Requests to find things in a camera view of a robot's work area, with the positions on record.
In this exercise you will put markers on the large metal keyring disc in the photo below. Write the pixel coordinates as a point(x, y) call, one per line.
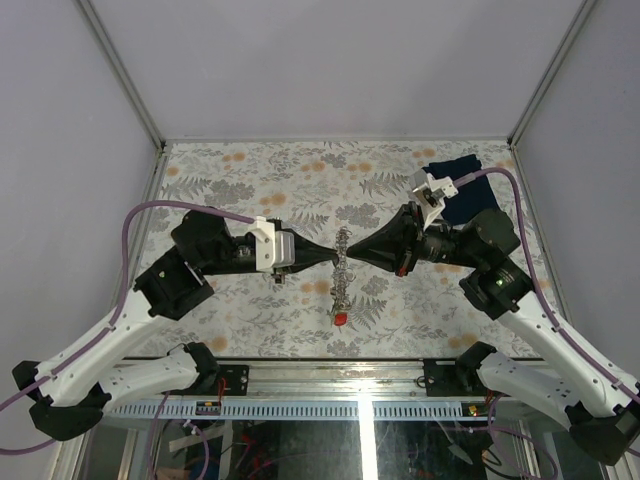
point(342, 274)

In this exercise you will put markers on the white slotted cable duct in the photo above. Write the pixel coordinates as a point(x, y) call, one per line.
point(244, 409)

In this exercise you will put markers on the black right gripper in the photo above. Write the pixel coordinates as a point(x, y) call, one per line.
point(394, 245)

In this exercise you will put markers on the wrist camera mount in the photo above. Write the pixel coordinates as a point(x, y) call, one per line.
point(430, 193)
point(274, 248)

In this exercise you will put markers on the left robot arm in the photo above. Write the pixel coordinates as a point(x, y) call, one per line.
point(73, 390)

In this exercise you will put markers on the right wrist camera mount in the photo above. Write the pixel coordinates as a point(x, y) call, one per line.
point(430, 193)

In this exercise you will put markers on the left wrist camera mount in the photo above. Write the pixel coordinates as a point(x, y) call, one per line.
point(274, 248)

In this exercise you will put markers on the red key tag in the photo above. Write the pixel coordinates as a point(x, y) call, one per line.
point(340, 319)

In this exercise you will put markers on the metal base rail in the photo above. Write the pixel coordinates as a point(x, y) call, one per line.
point(337, 379)

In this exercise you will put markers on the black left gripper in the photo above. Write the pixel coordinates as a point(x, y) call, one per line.
point(307, 254)

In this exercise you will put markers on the dark blue folded cloth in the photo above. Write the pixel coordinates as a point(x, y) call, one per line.
point(472, 198)

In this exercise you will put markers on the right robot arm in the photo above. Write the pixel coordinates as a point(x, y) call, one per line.
point(596, 401)

